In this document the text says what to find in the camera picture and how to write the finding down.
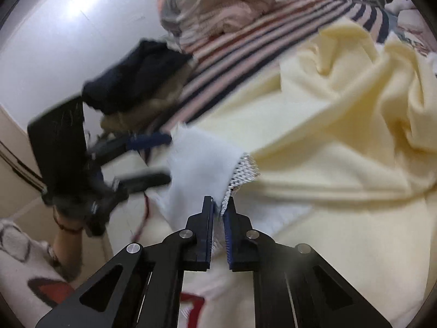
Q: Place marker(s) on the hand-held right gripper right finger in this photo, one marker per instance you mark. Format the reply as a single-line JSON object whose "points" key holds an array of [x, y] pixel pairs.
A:
{"points": [[228, 239]]}

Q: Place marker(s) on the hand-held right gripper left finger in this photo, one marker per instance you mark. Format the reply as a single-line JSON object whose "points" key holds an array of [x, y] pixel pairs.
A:
{"points": [[208, 232]]}

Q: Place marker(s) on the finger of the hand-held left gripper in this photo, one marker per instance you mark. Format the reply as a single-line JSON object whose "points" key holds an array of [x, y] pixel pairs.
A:
{"points": [[146, 140], [146, 180]]}

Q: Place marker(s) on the cream jacket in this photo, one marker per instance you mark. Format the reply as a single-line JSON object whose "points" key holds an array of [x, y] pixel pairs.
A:
{"points": [[324, 143]]}

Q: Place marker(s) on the person's left forearm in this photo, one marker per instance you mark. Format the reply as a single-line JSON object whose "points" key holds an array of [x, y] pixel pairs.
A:
{"points": [[70, 249]]}

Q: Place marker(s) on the grey cloth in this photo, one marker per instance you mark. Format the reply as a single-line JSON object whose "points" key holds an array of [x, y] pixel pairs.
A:
{"points": [[143, 116]]}

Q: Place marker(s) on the dark cloth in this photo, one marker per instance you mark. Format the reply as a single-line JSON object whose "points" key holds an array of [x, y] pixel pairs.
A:
{"points": [[136, 75]]}

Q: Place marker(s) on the person's white printed sleeve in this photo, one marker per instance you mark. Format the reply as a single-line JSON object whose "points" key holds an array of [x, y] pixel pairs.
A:
{"points": [[24, 273]]}

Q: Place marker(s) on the striped blanket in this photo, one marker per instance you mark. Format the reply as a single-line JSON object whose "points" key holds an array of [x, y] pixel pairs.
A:
{"points": [[259, 41]]}

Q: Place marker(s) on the rolled pink grey duvet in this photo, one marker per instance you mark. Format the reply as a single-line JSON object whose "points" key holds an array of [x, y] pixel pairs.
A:
{"points": [[222, 3]]}

